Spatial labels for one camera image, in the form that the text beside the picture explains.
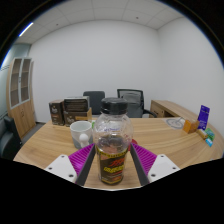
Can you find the wooden glass-door cabinet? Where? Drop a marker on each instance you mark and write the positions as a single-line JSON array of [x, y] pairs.
[[20, 100]]

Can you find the ceiling light strip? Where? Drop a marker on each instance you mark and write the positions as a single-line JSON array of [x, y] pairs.
[[26, 29]]

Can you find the white ceramic mug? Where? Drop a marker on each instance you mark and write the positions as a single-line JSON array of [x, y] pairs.
[[80, 131]]

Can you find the wooden side desk unit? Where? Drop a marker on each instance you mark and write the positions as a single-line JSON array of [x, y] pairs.
[[163, 109]]

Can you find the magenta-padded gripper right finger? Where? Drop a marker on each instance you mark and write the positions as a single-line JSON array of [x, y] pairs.
[[145, 159]]

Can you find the green flat box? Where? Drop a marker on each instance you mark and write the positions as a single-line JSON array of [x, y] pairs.
[[210, 133]]

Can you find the small yellow-brown packet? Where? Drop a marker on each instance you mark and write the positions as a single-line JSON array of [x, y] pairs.
[[202, 134]]

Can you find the black leather armchair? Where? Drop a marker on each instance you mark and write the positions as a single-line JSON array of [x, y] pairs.
[[8, 138]]

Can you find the black office chair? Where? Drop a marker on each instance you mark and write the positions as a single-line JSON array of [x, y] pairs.
[[96, 101]]

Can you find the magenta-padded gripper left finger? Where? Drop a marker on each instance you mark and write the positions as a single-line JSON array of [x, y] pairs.
[[80, 160]]

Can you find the clear black-capped drink bottle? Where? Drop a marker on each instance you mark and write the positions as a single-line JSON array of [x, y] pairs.
[[112, 146]]

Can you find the orange-brown small box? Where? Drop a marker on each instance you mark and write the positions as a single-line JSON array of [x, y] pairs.
[[190, 126]]

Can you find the grey mesh office chair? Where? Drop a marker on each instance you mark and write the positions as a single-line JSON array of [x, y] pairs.
[[135, 101]]

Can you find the round grey patterned disc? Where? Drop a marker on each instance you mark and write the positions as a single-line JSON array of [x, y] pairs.
[[175, 123]]

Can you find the small light blue box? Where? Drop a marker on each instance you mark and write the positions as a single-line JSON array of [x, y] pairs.
[[209, 142]]

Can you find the dark brown labelled carton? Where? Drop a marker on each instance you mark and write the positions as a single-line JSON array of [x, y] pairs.
[[78, 118]]

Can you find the purple upright card box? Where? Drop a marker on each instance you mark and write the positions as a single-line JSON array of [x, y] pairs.
[[203, 116]]

